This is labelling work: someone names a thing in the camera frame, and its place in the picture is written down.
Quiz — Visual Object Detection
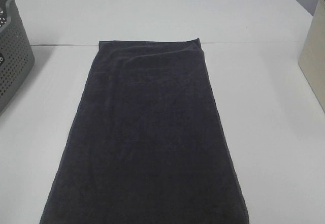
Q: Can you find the dark grey towel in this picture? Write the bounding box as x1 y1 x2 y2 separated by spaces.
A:
40 39 249 223

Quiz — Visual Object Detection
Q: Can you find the grey perforated plastic basket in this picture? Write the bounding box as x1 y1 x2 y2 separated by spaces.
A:
1 0 35 110

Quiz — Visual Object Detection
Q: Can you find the beige box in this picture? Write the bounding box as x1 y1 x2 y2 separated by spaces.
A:
298 0 325 109

